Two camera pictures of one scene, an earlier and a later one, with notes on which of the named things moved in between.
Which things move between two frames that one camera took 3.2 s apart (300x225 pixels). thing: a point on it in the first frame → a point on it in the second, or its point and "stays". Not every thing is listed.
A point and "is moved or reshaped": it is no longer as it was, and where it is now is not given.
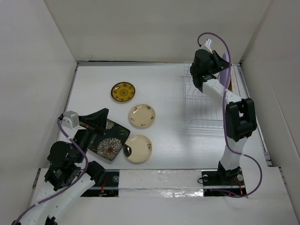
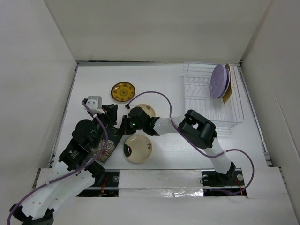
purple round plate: [224, 75] is moved or reshaped
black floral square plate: [108, 143] is moved or reshaped
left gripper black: [95, 120] → [111, 113]
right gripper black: [220, 63] → [125, 129]
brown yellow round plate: [123, 91] stays
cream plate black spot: [137, 149] stays
